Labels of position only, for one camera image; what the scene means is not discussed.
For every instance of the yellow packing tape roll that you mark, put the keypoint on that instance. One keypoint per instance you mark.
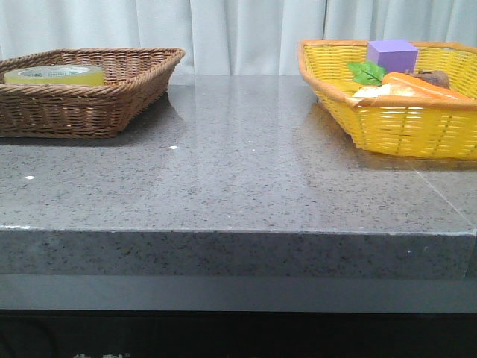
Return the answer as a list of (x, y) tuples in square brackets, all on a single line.
[(57, 74)]

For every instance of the white curtain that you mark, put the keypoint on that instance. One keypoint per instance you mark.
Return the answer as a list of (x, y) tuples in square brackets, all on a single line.
[(228, 37)]

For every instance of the brown wicker basket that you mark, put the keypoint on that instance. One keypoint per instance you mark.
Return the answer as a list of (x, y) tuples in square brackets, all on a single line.
[(134, 79)]

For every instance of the green plastic leaf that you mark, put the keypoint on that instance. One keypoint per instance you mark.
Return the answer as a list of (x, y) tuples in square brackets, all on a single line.
[(367, 72)]

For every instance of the yellow wicker basket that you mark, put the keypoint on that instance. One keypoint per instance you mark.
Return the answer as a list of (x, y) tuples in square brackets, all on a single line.
[(399, 126)]

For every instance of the purple foam cube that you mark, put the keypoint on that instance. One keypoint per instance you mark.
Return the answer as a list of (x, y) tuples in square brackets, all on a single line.
[(397, 55)]

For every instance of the orange toy carrot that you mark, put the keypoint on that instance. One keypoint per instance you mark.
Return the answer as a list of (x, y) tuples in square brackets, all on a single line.
[(422, 87)]

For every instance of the brown ginger root toy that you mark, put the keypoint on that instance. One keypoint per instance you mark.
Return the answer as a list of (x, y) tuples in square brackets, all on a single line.
[(435, 77)]

